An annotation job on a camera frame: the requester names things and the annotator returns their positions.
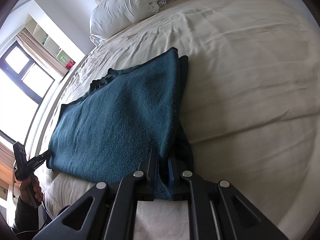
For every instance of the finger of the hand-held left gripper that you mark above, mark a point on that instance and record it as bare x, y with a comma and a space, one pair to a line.
42, 158

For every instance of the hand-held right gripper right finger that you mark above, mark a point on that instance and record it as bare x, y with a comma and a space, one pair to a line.
171, 173

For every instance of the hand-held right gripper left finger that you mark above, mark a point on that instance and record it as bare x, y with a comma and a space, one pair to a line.
151, 166

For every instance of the dark green sweater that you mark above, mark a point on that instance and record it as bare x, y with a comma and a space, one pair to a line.
112, 120

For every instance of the person's left forearm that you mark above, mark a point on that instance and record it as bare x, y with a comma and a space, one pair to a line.
26, 217

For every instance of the person's left hand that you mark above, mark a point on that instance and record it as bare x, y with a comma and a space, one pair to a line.
35, 188

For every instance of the black framed window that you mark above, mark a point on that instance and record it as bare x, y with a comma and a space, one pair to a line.
26, 65

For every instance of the red box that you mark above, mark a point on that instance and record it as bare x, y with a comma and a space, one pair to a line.
70, 64

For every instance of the green plastic container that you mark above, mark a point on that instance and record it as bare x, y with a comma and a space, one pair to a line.
62, 57

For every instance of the beige curtain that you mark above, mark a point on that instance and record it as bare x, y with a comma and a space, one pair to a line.
42, 52

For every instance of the bed with beige sheet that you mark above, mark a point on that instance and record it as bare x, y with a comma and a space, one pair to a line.
250, 80

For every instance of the white pillow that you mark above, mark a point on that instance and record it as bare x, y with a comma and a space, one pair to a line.
120, 10

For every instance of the black white striped cloth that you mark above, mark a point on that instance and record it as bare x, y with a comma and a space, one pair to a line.
162, 2

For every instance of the white wall shelf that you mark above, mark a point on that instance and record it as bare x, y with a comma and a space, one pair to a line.
37, 27

